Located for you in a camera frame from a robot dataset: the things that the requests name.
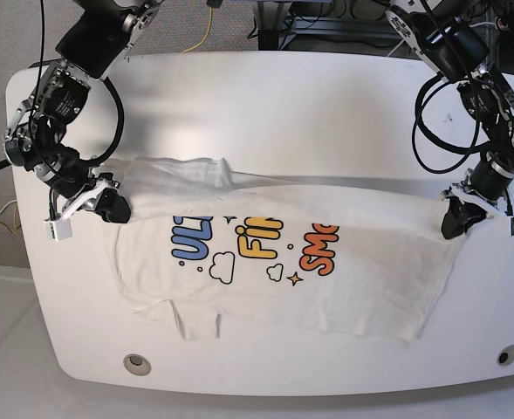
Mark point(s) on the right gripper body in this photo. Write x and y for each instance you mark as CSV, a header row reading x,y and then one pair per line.
x,y
73,178

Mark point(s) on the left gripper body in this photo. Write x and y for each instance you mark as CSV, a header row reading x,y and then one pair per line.
x,y
487,186

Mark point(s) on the white printed T-shirt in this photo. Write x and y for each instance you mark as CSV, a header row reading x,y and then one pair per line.
x,y
204,244

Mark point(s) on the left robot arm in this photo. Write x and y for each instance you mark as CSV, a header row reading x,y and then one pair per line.
x,y
438,34

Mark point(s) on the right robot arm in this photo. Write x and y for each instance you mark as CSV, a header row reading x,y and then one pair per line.
x,y
33,139

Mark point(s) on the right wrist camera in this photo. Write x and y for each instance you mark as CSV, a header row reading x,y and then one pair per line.
x,y
58,229

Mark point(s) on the right table cable grommet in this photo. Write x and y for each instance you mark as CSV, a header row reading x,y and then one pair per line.
x,y
506,356

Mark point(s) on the table cable grommet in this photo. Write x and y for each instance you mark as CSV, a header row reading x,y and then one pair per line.
x,y
506,356
137,365

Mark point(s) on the left table cable grommet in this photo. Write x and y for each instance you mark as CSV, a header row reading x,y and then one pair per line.
x,y
137,365

